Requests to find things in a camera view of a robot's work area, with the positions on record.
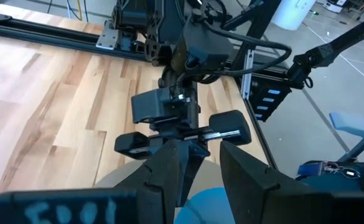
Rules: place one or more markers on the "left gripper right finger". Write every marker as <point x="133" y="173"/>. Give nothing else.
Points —
<point x="278" y="205"/>

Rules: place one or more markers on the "blue stool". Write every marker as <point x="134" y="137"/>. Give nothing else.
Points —
<point x="356" y="124"/>

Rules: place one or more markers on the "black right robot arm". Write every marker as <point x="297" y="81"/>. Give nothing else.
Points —
<point x="206" y="46"/>

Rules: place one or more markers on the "black aluminium table frame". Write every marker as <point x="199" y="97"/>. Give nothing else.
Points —
<point x="44" y="34"/>

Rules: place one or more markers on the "blue plastic bowl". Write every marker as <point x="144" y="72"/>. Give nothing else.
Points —
<point x="206" y="208"/>

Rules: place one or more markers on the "white cylindrical bin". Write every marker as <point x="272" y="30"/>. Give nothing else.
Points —
<point x="293" y="14"/>

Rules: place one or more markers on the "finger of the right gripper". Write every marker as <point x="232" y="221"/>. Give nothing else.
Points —
<point x="184" y="168"/>
<point x="198" y="154"/>

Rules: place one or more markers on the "blue circuit board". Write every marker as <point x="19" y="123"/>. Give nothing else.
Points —
<point x="309" y="169"/>

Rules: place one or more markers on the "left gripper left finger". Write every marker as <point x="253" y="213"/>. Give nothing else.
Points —
<point x="76" y="208"/>

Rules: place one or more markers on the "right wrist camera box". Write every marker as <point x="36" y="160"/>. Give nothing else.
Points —
<point x="150" y="105"/>

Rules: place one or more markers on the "black labelled control box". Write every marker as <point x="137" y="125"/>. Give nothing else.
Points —
<point x="256" y="99"/>

